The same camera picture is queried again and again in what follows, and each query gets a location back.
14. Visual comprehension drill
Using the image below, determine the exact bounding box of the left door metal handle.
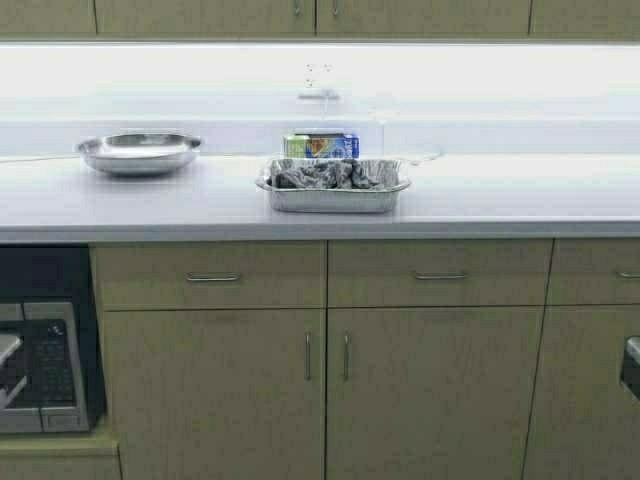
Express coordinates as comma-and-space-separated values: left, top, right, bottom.
304, 331, 312, 381

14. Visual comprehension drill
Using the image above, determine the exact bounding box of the right drawer metal handle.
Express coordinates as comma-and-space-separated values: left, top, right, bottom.
616, 271, 640, 279

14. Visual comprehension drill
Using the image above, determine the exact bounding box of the aluminium foil baking tray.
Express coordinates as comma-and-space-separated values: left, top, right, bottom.
255, 158, 411, 214

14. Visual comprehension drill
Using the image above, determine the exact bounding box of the beige drawer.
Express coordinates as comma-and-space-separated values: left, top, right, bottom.
92, 241, 327, 311
328, 239, 552, 307
547, 238, 639, 305

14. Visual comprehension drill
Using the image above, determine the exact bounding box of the door metal handle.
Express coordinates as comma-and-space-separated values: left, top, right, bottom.
304, 331, 312, 381
342, 332, 351, 382

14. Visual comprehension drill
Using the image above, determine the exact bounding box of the middle drawer metal handle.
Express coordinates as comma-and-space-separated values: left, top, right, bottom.
414, 272, 468, 281

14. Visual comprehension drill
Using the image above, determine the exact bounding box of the stainless steel microwave oven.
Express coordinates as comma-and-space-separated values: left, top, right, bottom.
1, 302, 90, 435

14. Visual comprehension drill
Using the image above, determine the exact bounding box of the cabinet door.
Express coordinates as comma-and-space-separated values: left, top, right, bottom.
103, 310, 324, 479
524, 306, 639, 479
1, 0, 96, 37
530, 0, 639, 40
326, 307, 543, 479
317, 0, 530, 39
95, 0, 315, 38

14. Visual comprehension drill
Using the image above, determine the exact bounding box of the left drawer metal handle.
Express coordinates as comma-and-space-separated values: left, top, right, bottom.
186, 273, 241, 283

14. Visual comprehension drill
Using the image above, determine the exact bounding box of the round stainless steel bowl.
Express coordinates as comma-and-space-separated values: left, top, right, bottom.
76, 133, 202, 177

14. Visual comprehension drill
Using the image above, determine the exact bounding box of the green blue Ziploc box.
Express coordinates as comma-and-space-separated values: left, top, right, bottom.
283, 133, 360, 159

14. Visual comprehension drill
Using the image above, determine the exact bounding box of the beige lower left cabinet panel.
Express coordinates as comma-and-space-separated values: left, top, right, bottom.
1, 433, 122, 479

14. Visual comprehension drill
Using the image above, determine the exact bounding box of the middle door metal handle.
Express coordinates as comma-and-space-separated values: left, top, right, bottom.
342, 332, 351, 382

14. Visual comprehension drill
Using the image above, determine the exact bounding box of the grey patterned cloth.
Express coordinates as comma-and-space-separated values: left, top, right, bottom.
266, 159, 379, 190

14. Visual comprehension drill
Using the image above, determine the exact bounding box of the right beige drawer front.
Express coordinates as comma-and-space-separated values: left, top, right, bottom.
547, 238, 639, 305

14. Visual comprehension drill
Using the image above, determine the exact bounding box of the middle beige drawer front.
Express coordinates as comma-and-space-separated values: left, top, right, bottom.
328, 239, 552, 307

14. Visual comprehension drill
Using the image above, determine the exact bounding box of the clear wine glass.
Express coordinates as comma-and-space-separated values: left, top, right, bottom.
369, 92, 393, 155

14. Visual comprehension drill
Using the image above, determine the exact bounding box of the drawer metal handle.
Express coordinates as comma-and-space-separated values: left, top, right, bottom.
616, 271, 640, 279
186, 273, 241, 283
414, 272, 468, 281

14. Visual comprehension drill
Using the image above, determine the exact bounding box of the white wall outlet plate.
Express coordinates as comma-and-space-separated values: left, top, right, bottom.
297, 62, 341, 101

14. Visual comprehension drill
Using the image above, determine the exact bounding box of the left beige drawer front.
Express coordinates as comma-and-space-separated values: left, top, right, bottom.
92, 241, 327, 311

